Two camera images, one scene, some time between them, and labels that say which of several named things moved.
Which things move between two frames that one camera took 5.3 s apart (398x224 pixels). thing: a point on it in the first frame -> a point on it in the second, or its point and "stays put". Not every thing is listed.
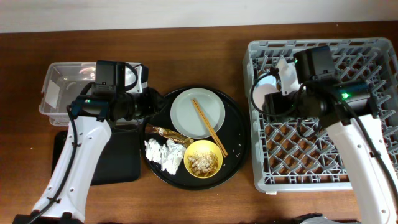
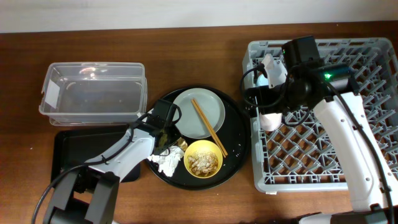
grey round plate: [186, 119] stays put
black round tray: [199, 140] stays put
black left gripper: [153, 104] -> [176, 134]
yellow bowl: [203, 158] stays put
